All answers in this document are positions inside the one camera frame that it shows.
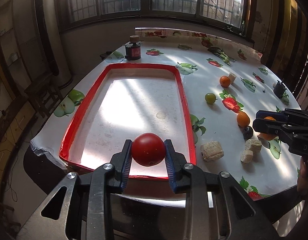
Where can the red rimmed white tray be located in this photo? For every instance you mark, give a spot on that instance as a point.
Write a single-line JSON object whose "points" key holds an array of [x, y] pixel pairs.
{"points": [[127, 100]]}

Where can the small black clip object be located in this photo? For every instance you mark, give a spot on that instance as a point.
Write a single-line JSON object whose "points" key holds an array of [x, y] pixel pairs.
{"points": [[279, 89]]}

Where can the wooden chair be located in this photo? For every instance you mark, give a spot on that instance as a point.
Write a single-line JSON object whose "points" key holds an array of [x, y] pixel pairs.
{"points": [[43, 94]]}

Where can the dark ink bottle with cork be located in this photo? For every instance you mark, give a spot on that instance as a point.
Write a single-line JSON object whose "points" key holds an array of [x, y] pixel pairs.
{"points": [[133, 48]]}

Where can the barred window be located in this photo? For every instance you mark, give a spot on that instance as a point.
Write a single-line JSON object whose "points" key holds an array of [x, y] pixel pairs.
{"points": [[230, 15]]}

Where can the dark purple plum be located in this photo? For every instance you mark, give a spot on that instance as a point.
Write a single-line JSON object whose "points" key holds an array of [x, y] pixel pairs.
{"points": [[248, 132]]}

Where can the white tower air conditioner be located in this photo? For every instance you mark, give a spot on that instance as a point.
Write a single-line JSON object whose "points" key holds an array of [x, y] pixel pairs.
{"points": [[49, 41]]}

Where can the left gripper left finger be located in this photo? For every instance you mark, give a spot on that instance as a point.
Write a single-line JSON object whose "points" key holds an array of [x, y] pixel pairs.
{"points": [[121, 168]]}

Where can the green grape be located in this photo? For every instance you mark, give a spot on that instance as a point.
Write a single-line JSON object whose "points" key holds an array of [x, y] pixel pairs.
{"points": [[210, 98]]}

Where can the operator right hand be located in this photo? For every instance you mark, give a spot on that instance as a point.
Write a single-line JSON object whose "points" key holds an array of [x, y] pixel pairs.
{"points": [[302, 183]]}

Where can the fruit print tablecloth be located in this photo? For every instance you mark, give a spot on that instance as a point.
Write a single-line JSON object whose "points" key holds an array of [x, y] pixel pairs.
{"points": [[201, 60]]}

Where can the beige foam cube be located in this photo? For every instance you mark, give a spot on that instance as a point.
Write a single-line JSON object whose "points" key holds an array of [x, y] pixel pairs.
{"points": [[231, 77]]}

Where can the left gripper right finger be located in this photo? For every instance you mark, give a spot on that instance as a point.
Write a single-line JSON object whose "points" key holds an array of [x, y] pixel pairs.
{"points": [[178, 180]]}

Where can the orange mandarin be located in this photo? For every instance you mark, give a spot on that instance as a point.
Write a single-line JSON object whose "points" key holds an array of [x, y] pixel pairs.
{"points": [[267, 137]]}

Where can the orange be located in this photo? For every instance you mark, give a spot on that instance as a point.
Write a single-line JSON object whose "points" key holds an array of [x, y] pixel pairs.
{"points": [[242, 119], [224, 81]]}

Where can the large beige foam chunk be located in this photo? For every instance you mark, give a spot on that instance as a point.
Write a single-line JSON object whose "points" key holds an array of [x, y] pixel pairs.
{"points": [[211, 151]]}

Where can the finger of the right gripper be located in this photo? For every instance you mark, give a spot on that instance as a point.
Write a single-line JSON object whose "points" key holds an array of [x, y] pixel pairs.
{"points": [[271, 127], [261, 114]]}

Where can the red tomato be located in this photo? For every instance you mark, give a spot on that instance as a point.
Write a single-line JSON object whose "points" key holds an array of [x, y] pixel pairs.
{"points": [[148, 150]]}

